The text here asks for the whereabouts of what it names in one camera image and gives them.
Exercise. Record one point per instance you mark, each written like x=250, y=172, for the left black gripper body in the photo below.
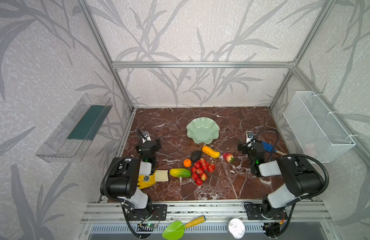
x=147, y=143

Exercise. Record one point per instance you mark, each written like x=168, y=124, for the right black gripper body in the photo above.
x=249, y=147

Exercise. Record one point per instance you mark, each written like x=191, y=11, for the red peach with leaf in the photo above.
x=229, y=157

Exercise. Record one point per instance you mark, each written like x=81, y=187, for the green yellow fake mango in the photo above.
x=180, y=173

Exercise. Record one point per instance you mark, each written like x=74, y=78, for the small fake orange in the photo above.
x=187, y=163

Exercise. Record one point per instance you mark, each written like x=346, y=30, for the yellow orange fake mango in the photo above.
x=210, y=152

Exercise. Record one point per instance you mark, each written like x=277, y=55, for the dark fake avocado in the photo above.
x=196, y=156

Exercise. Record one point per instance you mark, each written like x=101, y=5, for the red fake grape bunch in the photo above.
x=200, y=171

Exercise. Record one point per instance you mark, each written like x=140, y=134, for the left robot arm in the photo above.
x=120, y=182

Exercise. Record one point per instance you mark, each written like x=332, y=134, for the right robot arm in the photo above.
x=304, y=177

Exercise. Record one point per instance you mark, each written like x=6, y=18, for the green scalloped fruit bowl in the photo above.
x=203, y=130

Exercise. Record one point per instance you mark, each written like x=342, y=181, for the beige sponge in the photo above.
x=161, y=176

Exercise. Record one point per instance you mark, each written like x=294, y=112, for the yellow cloth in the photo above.
x=146, y=181

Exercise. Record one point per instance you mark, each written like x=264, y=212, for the pink object in basket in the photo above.
x=310, y=150

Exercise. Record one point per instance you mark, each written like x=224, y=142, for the small green circuit board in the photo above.
x=148, y=227

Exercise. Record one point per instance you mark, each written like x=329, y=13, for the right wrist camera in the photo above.
x=250, y=137

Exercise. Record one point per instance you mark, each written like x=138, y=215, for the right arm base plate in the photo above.
x=264, y=212

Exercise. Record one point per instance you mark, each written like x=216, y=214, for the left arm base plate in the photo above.
x=156, y=212

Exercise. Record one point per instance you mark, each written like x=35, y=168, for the white wire basket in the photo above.
x=312, y=122

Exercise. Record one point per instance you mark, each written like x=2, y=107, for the clear plastic wall tray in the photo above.
x=72, y=138

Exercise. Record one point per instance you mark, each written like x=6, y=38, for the green trowel yellow handle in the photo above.
x=176, y=230

